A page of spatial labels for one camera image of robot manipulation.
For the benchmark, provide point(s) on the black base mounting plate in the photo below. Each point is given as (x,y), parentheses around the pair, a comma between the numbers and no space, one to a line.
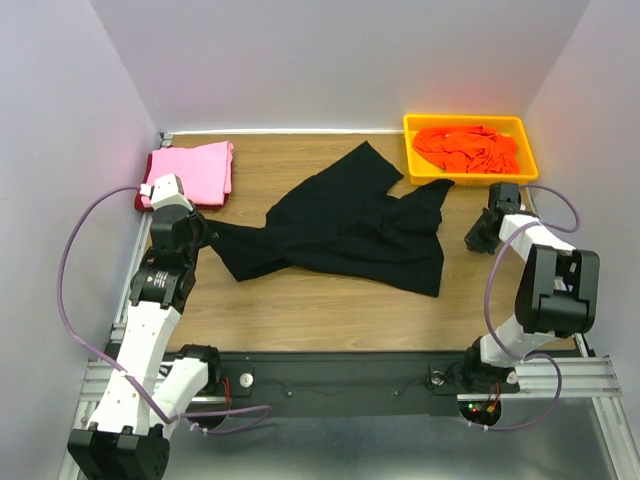
(350,384)

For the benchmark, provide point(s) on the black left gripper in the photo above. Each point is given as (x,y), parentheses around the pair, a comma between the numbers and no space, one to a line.
(206,235)

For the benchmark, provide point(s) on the black t-shirt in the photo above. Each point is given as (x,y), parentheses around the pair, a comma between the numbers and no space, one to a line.
(343,221)

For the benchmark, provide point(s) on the aluminium table edge rail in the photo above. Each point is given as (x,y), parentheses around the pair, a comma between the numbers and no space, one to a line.
(120,318)

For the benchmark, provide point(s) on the yellow plastic bin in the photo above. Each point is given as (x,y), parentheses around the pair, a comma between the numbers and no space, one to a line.
(422,172)

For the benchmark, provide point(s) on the orange t-shirt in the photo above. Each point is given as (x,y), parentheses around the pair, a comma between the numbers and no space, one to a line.
(474,149)

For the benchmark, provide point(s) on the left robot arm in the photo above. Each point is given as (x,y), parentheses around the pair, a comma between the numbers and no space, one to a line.
(128,435)

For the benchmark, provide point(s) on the pink folded t-shirt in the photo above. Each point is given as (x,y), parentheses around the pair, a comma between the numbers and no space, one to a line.
(205,171)

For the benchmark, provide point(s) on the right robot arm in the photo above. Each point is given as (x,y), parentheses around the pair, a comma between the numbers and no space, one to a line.
(556,297)

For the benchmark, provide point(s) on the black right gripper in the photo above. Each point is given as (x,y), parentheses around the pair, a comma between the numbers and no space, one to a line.
(472,240)

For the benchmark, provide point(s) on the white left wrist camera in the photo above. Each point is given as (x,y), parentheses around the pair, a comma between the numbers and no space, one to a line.
(167,190)

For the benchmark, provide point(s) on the aluminium frame extrusion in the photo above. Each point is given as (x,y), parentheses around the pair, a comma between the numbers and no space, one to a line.
(589,377)

